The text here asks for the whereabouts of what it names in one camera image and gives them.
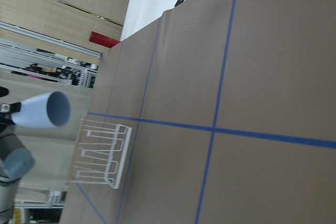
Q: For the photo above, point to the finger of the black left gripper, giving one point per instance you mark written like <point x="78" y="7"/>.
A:
<point x="14" y="107"/>

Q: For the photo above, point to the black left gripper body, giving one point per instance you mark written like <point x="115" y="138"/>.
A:
<point x="6" y="111"/>

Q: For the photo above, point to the light blue plastic cup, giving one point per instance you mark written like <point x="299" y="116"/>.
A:
<point x="44" y="111"/>

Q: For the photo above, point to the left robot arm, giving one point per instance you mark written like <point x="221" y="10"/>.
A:
<point x="16" y="161"/>

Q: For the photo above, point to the red cylinder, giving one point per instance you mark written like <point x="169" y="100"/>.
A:
<point x="103" y="40"/>

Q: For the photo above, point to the white wire cup holder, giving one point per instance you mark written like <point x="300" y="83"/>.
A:
<point x="100" y="154"/>

